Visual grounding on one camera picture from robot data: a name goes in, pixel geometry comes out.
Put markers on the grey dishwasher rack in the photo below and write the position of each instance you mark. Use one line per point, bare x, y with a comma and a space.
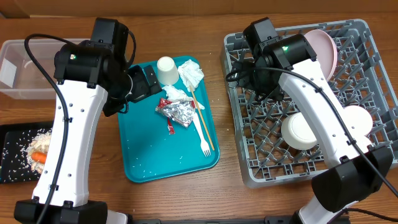
360, 79

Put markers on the white paper cup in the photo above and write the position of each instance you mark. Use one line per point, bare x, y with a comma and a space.
167, 71

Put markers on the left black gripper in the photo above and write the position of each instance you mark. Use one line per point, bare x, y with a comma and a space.
142, 88

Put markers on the white bowl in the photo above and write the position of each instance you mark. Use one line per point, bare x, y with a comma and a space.
297, 133

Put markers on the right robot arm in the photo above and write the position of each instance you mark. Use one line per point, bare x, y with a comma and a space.
300, 66

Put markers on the rice and peanut shells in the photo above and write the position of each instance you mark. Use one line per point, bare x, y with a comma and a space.
39, 144

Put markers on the orange carrot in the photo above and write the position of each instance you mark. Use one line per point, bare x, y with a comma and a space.
39, 157

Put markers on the white napkin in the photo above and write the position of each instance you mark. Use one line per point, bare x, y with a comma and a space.
191, 74

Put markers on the large pink plate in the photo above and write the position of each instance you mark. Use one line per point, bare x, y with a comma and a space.
325, 49

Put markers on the black waste tray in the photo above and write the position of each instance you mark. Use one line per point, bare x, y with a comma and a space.
16, 165

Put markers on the pink bowl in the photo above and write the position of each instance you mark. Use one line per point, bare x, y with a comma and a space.
360, 119

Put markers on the white plastic fork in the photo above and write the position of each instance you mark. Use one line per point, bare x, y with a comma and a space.
203, 143

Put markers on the torn white tissue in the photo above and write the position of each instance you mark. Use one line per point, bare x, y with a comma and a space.
174, 95

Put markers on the wooden chopstick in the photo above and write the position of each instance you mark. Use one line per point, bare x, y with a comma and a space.
202, 119

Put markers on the teal plastic serving tray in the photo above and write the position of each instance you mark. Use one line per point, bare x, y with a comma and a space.
151, 153

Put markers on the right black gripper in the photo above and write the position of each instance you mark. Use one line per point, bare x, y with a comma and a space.
273, 90

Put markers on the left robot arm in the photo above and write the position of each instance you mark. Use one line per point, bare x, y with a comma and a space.
91, 79

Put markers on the red snack wrapper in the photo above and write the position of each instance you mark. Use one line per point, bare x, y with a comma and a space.
180, 112

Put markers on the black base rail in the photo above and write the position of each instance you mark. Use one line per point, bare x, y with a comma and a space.
266, 220

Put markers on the clear plastic bin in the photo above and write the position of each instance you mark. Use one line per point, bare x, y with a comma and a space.
20, 78

